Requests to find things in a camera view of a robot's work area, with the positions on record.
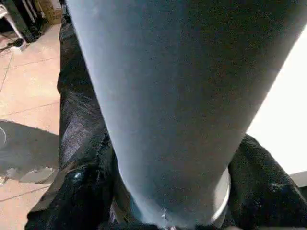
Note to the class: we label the white plastic table top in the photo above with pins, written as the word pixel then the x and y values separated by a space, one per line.
pixel 283 119

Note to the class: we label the white plastic table leg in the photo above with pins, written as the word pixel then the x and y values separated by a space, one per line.
pixel 180 95

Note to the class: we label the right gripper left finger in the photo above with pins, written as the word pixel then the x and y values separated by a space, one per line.
pixel 79 198

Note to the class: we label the small white stool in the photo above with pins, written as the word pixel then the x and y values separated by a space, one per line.
pixel 12 25

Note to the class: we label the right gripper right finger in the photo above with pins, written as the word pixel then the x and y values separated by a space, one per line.
pixel 268 198

